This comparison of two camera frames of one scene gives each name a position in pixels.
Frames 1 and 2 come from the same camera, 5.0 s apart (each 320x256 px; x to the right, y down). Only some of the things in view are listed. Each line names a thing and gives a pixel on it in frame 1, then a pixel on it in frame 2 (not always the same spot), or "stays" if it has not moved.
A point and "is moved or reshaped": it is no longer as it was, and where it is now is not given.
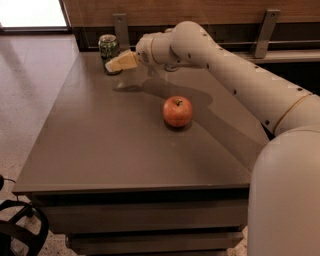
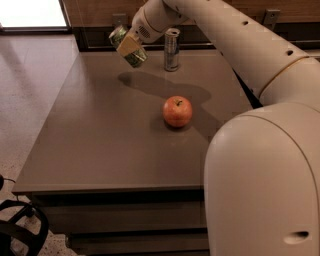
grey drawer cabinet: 145,162 stays
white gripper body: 144,50 → 142,28
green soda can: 109,47 is moved or reshaped
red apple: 177,111 stays
